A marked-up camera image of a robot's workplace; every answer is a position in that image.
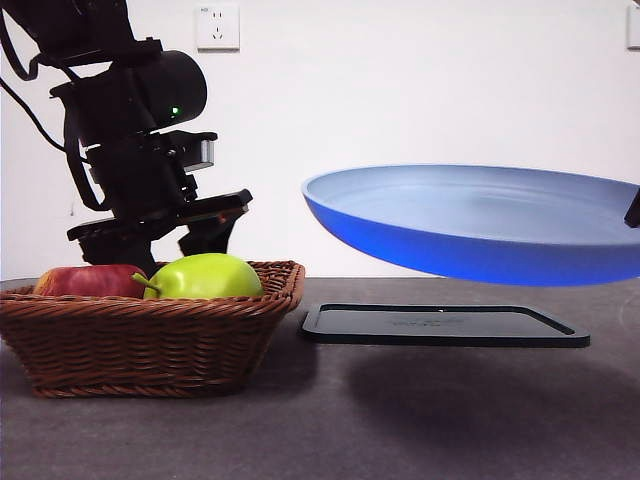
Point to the red apple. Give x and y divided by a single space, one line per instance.
85 282

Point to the blue round plate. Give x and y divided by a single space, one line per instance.
450 220

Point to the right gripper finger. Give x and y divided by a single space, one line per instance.
635 207

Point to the brown wicker basket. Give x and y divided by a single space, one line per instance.
150 345

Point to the green apple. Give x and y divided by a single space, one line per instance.
210 277

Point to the white wall switch plate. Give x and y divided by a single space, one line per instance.
634 27

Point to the white wall socket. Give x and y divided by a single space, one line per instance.
218 28

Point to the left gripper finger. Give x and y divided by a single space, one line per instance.
115 256
210 237

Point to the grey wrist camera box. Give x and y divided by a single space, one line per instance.
207 152

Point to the dark rectangular board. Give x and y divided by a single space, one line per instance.
450 327

